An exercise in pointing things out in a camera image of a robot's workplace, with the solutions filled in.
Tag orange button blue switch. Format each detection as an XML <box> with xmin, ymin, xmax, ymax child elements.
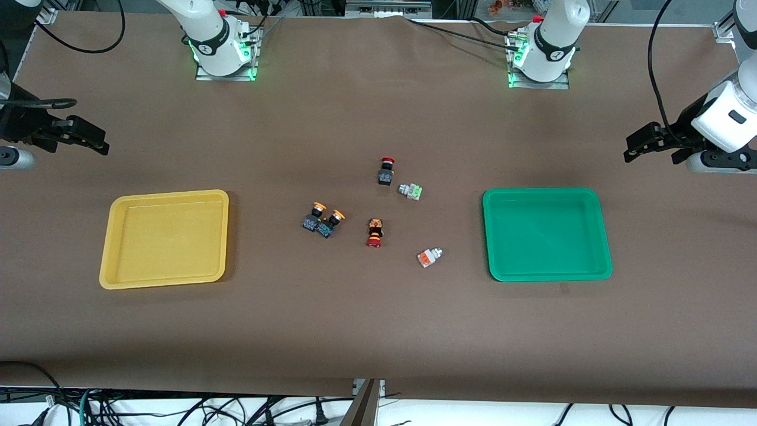
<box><xmin>302</xmin><ymin>202</ymin><xmax>328</xmax><ymax>233</ymax></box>

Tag yellow pushbutton green-striped block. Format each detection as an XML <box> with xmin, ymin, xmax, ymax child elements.
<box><xmin>316</xmin><ymin>209</ymin><xmax>345</xmax><ymax>239</ymax></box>

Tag yellow plastic tray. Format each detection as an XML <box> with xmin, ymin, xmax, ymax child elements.
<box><xmin>99</xmin><ymin>189</ymin><xmax>230</xmax><ymax>291</ymax></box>

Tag green plastic tray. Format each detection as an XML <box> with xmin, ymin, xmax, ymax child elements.
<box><xmin>482</xmin><ymin>188</ymin><xmax>613</xmax><ymax>282</ymax></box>

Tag grey device behind table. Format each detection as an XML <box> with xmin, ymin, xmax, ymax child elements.
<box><xmin>345</xmin><ymin>0</ymin><xmax>434</xmax><ymax>20</ymax></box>

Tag brown table cover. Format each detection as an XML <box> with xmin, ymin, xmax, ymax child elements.
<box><xmin>0</xmin><ymin>11</ymin><xmax>757</xmax><ymax>409</ymax></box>

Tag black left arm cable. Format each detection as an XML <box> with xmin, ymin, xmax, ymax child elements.
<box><xmin>648</xmin><ymin>0</ymin><xmax>676</xmax><ymax>132</ymax></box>

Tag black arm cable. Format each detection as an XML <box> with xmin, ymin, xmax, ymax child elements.
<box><xmin>33</xmin><ymin>0</ymin><xmax>126</xmax><ymax>55</ymax></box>
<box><xmin>648</xmin><ymin>0</ymin><xmax>676</xmax><ymax>132</ymax></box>

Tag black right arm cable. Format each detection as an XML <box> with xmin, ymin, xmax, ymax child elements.
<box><xmin>33</xmin><ymin>0</ymin><xmax>126</xmax><ymax>55</ymax></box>

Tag aluminium frame profile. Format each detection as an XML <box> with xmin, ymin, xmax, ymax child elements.
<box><xmin>713</xmin><ymin>0</ymin><xmax>752</xmax><ymax>43</ymax></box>

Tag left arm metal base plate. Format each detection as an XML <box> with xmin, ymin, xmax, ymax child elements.
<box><xmin>506</xmin><ymin>33</ymin><xmax>571</xmax><ymax>91</ymax></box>

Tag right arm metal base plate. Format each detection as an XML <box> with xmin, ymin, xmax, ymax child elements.
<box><xmin>195</xmin><ymin>24</ymin><xmax>263</xmax><ymax>82</ymax></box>

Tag black cable on table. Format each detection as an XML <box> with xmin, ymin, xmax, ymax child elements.
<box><xmin>405</xmin><ymin>17</ymin><xmax>524</xmax><ymax>51</ymax></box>

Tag tangled cables under table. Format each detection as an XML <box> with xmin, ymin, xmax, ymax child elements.
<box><xmin>0</xmin><ymin>361</ymin><xmax>355</xmax><ymax>426</ymax></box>

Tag metal table post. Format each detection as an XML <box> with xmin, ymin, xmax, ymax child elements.
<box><xmin>338</xmin><ymin>379</ymin><xmax>386</xmax><ymax>426</ymax></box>

